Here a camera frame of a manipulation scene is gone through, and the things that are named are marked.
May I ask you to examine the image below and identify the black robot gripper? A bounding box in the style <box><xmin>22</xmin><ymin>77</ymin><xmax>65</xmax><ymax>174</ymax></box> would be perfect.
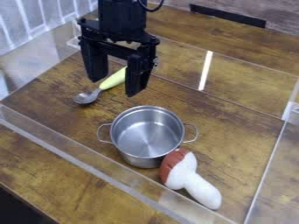
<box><xmin>77</xmin><ymin>0</ymin><xmax>160</xmax><ymax>97</ymax></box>

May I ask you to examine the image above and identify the silver metal pot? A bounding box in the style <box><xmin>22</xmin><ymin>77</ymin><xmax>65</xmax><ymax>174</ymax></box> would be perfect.
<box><xmin>97</xmin><ymin>105</ymin><xmax>199</xmax><ymax>169</ymax></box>

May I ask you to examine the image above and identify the plush red white mushroom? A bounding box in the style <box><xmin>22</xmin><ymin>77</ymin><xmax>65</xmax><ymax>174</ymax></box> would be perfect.
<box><xmin>158</xmin><ymin>148</ymin><xmax>221</xmax><ymax>210</ymax></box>

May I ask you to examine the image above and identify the black bar on table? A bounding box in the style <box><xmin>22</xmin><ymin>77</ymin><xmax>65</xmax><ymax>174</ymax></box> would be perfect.
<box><xmin>189</xmin><ymin>3</ymin><xmax>267</xmax><ymax>28</ymax></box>

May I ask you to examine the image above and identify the clear acrylic front barrier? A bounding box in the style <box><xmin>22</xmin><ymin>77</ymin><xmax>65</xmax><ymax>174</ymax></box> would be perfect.
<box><xmin>0</xmin><ymin>104</ymin><xmax>237</xmax><ymax>224</ymax></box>

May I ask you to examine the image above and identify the clear acrylic triangle bracket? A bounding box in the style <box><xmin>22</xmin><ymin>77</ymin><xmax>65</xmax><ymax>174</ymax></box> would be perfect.
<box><xmin>66</xmin><ymin>20</ymin><xmax>80</xmax><ymax>50</ymax></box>

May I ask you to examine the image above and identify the spoon with yellow handle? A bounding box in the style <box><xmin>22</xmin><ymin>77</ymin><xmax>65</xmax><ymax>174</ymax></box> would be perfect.
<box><xmin>73</xmin><ymin>67</ymin><xmax>126</xmax><ymax>104</ymax></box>

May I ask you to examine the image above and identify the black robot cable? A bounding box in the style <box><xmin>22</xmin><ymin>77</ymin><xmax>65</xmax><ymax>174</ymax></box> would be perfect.
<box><xmin>136</xmin><ymin>0</ymin><xmax>165</xmax><ymax>13</ymax></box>

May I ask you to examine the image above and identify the clear acrylic right bracket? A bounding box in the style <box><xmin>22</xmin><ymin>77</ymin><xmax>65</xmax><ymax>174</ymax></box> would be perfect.
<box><xmin>281</xmin><ymin>101</ymin><xmax>299</xmax><ymax>126</ymax></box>

